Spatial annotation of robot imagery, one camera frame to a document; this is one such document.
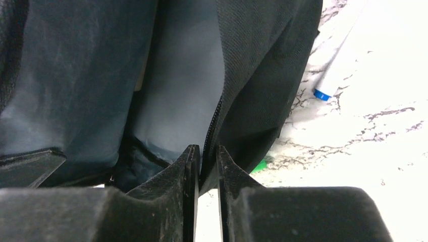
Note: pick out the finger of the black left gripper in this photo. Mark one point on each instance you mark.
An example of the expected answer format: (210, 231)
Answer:
(30, 169)

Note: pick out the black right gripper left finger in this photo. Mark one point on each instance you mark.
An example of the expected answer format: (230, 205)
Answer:
(161, 209)

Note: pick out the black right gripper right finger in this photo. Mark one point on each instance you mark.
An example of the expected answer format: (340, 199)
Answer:
(252, 212)

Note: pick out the black student bag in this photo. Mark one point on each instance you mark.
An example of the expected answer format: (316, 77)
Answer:
(216, 73)

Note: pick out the green black highlighter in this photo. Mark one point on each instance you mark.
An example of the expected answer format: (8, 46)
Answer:
(261, 166)

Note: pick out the blue white marker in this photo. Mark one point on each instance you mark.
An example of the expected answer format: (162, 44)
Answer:
(329, 83)

